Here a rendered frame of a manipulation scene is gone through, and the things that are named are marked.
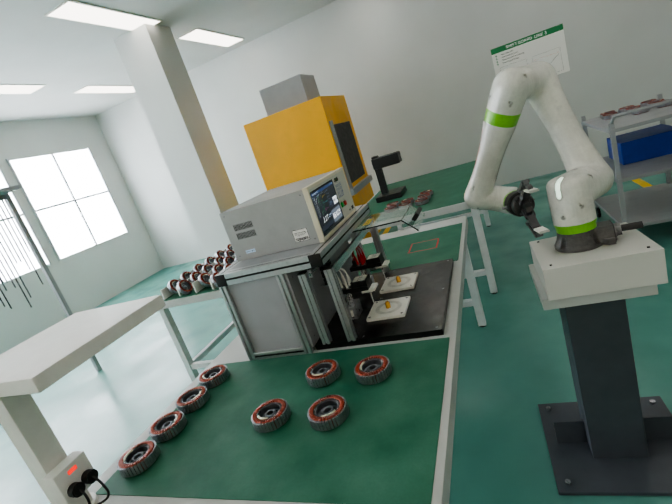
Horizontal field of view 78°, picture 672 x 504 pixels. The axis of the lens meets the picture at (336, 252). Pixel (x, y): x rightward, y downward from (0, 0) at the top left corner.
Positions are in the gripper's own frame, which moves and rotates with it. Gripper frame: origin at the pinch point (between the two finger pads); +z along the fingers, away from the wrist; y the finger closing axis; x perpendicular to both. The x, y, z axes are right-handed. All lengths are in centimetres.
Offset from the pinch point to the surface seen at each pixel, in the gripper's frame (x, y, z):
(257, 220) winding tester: -93, 25, -7
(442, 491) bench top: -47, -34, 69
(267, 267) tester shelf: -91, 9, 6
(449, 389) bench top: -42, -31, 39
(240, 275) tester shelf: -103, 9, 4
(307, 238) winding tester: -77, 13, -5
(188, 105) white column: -263, 173, -360
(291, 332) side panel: -92, -17, 2
